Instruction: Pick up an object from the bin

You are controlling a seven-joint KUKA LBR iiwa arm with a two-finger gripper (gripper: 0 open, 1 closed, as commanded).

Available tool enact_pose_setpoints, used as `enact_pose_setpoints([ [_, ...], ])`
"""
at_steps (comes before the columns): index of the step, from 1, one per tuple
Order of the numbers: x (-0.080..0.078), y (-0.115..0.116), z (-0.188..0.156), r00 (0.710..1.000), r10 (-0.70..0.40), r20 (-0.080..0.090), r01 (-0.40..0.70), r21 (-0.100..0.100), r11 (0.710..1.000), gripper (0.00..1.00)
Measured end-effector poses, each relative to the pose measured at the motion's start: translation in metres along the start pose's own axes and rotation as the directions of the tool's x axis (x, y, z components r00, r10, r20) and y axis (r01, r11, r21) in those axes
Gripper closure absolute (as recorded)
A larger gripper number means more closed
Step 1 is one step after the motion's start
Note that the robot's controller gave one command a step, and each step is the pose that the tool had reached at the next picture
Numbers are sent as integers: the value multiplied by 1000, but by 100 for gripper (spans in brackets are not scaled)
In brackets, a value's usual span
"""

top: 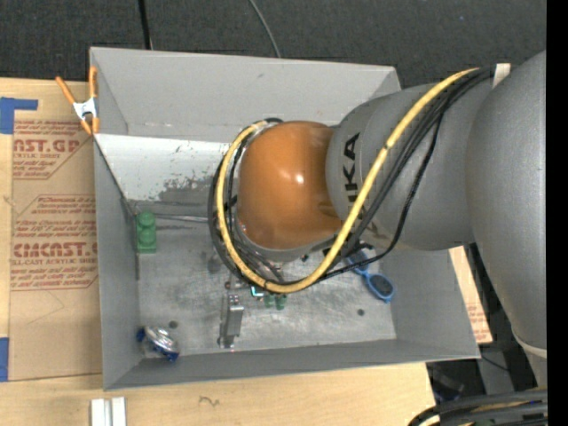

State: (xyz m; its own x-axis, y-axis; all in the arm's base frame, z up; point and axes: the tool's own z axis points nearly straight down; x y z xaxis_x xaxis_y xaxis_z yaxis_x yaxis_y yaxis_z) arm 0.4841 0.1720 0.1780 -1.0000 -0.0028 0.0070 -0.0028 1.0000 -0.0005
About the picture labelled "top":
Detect grey metal bin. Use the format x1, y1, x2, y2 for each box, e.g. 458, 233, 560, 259
88, 45, 483, 392

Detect blue sunglasses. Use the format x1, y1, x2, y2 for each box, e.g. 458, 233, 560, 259
344, 248, 396, 305

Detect blue and silver crushed can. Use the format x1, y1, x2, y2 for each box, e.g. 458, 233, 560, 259
135, 325, 181, 364

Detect green toy brick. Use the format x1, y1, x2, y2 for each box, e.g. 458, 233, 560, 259
134, 211, 158, 255

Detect pale grey metal gripper finger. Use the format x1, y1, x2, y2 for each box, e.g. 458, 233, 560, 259
217, 293, 247, 350

